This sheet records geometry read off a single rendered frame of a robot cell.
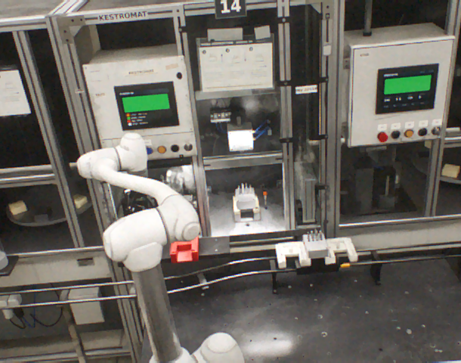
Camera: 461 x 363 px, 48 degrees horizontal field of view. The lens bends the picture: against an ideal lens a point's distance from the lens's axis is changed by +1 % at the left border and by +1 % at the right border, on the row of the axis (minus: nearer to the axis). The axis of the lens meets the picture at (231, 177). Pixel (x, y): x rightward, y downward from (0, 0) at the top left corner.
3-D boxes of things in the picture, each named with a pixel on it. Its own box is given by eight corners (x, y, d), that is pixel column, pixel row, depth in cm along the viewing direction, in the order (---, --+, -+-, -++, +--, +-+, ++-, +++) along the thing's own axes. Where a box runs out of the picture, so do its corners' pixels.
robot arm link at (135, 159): (143, 159, 232) (115, 165, 227) (139, 127, 225) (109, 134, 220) (151, 169, 224) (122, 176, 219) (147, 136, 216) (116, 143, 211)
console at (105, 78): (103, 167, 233) (80, 67, 211) (114, 140, 258) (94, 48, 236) (196, 158, 233) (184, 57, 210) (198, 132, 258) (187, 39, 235)
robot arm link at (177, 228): (185, 187, 184) (149, 198, 180) (206, 212, 170) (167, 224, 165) (190, 217, 191) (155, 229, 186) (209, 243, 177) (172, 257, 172)
